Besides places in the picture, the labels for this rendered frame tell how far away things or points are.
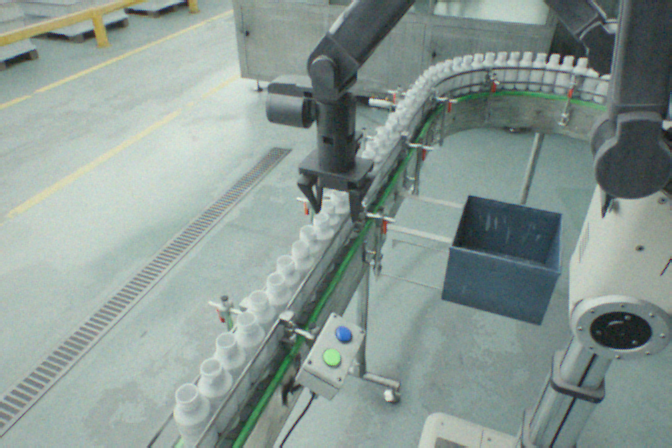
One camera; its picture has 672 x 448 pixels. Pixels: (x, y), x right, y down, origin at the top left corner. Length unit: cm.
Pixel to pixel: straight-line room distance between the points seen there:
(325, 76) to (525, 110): 199
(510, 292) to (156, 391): 157
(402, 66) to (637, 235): 373
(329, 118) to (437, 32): 365
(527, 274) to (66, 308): 229
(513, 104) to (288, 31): 273
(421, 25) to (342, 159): 365
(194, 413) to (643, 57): 79
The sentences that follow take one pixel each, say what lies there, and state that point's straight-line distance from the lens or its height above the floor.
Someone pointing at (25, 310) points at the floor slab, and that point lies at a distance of 302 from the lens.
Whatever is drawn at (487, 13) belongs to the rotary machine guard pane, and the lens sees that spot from 424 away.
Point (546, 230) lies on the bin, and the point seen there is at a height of 87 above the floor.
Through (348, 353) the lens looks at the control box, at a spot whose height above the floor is 110.
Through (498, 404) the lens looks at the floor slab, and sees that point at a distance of 231.
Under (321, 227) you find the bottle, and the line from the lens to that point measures 117.
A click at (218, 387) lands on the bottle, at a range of 90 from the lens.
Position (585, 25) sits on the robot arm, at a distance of 105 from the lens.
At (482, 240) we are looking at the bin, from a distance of 181.
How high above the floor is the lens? 185
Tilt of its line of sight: 36 degrees down
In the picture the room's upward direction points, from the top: straight up
